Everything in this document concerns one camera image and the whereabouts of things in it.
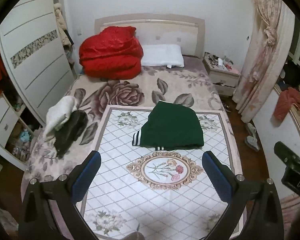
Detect green white varsity jacket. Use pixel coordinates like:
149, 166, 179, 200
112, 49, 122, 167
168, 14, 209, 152
132, 101, 204, 151

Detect grey slippers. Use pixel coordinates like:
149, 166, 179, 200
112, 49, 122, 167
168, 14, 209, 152
244, 123, 260, 152

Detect orange cloth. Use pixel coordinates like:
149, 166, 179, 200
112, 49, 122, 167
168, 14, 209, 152
273, 87, 300, 122

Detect black garment on bed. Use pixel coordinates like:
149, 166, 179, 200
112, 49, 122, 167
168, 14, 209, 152
54, 110, 88, 159

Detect white drawer cabinet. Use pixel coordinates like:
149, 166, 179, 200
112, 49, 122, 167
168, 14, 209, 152
0, 93, 34, 171

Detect white checked floral mat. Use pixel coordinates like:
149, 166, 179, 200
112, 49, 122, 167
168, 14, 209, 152
77, 106, 242, 239

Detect white garment on bed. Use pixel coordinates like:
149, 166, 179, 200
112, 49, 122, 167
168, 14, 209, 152
43, 95, 78, 141

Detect white bedside table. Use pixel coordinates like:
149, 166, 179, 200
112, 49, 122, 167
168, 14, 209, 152
203, 52, 241, 97

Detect pink floral curtain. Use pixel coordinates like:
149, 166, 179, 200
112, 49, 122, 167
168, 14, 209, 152
232, 0, 295, 123

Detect floral rose bed blanket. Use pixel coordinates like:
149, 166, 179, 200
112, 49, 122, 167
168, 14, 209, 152
21, 57, 235, 192

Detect white pillow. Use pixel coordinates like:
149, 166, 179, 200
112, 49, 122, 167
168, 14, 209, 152
141, 44, 184, 68

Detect beige headboard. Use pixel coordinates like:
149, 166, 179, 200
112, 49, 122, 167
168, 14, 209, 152
95, 13, 205, 58

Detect white wardrobe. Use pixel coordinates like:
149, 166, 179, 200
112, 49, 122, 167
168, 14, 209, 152
0, 0, 74, 125

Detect red quilt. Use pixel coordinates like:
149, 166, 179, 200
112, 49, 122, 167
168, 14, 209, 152
79, 26, 143, 80

